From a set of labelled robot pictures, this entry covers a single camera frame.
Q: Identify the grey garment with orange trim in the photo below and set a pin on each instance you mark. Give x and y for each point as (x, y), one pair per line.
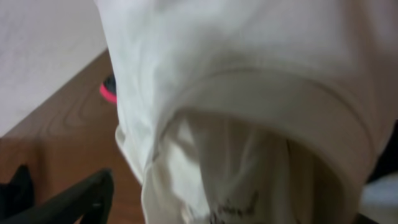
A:
(108, 89)

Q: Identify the light blue folded garment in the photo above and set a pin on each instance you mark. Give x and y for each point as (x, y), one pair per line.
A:
(379, 200)

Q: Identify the white t-shirt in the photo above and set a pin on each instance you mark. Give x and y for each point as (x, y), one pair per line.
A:
(254, 111)

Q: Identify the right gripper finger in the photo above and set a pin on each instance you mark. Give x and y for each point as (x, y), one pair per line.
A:
(88, 201)

